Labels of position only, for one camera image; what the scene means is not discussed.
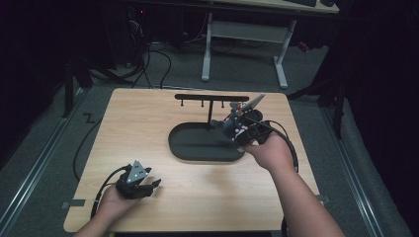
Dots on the person's right hand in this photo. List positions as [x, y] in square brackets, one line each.
[271, 153]

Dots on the black computer tower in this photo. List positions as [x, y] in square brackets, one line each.
[126, 36]

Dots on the small red object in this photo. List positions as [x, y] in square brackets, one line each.
[303, 46]

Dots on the metal floor rail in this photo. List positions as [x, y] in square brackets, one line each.
[354, 177]
[36, 164]

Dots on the grey tape strip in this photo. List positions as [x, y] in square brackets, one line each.
[324, 198]
[74, 203]

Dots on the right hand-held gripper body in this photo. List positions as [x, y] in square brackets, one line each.
[253, 126]

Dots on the black computer mouse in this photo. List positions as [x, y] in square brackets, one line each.
[327, 2]

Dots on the black keyboard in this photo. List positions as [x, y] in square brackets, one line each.
[301, 2]

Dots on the black metal stand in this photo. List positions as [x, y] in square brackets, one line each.
[338, 108]
[69, 89]

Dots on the black hook rack with tray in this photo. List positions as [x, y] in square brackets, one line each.
[201, 143]

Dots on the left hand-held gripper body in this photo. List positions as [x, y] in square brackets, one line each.
[133, 181]

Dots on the person's left hand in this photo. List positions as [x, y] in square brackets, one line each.
[115, 204]

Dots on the wooden desk with white legs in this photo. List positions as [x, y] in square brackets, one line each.
[245, 31]

